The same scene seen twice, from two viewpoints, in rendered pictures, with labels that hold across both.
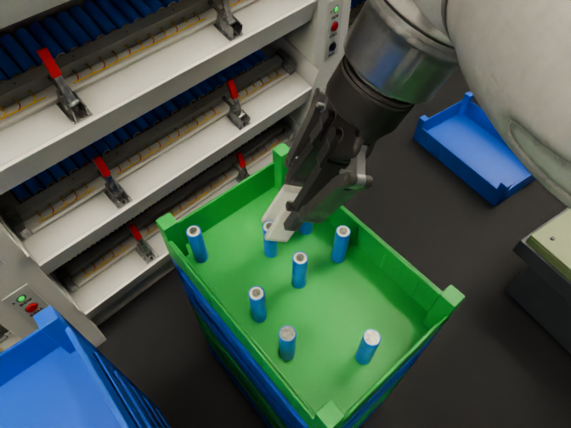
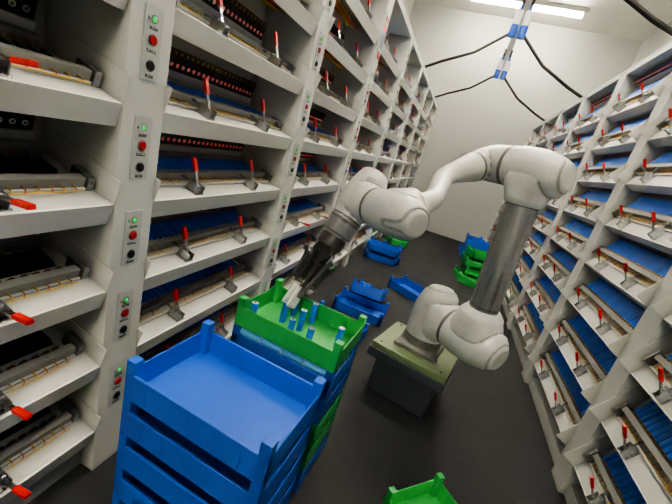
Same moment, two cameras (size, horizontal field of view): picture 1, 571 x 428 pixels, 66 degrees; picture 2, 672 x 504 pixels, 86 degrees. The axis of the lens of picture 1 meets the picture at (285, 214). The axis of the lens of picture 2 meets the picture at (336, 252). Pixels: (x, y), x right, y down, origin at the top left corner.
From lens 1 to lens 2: 0.67 m
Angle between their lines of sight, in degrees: 45
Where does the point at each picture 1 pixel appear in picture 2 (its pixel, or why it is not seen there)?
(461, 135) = not seen: hidden behind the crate
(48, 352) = (192, 354)
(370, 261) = (324, 323)
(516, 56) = (381, 208)
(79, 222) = (155, 327)
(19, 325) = (104, 396)
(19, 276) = (127, 349)
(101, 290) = not seen: hidden behind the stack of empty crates
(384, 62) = (340, 226)
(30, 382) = (188, 365)
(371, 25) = (336, 217)
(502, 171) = not seen: hidden behind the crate
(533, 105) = (386, 214)
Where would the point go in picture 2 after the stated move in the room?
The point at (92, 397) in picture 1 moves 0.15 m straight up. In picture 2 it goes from (224, 367) to (237, 306)
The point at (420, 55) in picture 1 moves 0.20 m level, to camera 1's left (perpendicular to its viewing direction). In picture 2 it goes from (350, 224) to (280, 214)
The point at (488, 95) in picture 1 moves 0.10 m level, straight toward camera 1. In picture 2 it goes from (376, 217) to (379, 227)
